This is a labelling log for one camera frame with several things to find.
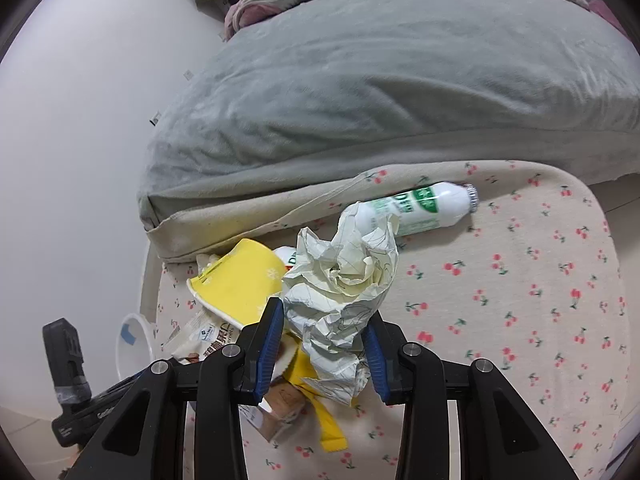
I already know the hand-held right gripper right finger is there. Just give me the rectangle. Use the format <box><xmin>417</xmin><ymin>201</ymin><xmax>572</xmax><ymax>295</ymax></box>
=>
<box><xmin>362</xmin><ymin>312</ymin><xmax>581</xmax><ymax>480</ymax></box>

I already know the white printed paper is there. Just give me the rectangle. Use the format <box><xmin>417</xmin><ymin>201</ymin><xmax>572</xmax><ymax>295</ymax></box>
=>
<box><xmin>281</xmin><ymin>200</ymin><xmax>401</xmax><ymax>408</ymax></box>

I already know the cherry print bed sheet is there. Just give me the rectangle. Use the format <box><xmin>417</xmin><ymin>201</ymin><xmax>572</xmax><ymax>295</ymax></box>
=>
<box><xmin>155</xmin><ymin>160</ymin><xmax>631</xmax><ymax>480</ymax></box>

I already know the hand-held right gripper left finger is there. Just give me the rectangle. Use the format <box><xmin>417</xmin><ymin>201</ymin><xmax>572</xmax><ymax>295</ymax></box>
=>
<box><xmin>62</xmin><ymin>297</ymin><xmax>286</xmax><ymax>480</ymax></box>

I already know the beige bed cover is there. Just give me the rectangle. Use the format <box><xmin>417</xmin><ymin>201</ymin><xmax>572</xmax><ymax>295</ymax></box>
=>
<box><xmin>145</xmin><ymin>127</ymin><xmax>640</xmax><ymax>261</ymax></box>

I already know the brown paper carton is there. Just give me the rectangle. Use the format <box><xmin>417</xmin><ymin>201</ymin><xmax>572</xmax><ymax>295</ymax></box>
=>
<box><xmin>240</xmin><ymin>380</ymin><xmax>313</xmax><ymax>443</ymax></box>

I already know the grey fleece blanket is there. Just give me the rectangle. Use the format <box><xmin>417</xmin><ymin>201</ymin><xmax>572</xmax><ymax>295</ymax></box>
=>
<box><xmin>137</xmin><ymin>0</ymin><xmax>640</xmax><ymax>233</ymax></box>

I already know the white brown snack wrapper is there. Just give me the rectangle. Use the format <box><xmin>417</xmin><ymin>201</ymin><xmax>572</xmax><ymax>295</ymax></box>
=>
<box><xmin>160</xmin><ymin>305</ymin><xmax>246</xmax><ymax>366</ymax></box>

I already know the white plastic bin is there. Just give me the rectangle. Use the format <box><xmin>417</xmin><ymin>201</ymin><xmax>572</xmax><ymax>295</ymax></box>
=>
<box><xmin>116</xmin><ymin>312</ymin><xmax>157</xmax><ymax>381</ymax></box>

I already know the yellow plastic wrapper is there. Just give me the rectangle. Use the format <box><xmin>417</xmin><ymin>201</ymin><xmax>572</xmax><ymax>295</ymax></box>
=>
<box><xmin>285</xmin><ymin>350</ymin><xmax>348</xmax><ymax>453</ymax></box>

